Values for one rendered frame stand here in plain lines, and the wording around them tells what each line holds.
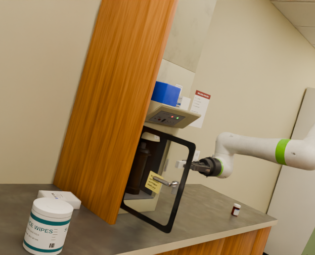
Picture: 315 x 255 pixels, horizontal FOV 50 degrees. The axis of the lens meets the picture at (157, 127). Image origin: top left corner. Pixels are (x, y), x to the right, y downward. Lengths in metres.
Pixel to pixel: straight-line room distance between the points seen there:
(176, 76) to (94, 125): 0.47
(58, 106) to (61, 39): 0.34
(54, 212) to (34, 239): 0.11
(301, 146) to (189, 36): 0.74
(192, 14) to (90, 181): 0.94
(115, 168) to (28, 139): 0.49
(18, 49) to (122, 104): 0.52
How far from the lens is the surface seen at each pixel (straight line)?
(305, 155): 1.46
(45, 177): 1.89
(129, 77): 1.52
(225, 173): 1.70
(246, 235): 2.32
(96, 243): 1.35
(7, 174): 1.78
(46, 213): 1.14
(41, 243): 1.18
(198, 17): 1.77
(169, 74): 1.64
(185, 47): 1.71
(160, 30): 1.47
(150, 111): 1.51
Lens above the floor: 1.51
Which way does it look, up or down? 4 degrees down
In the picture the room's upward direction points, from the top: 16 degrees clockwise
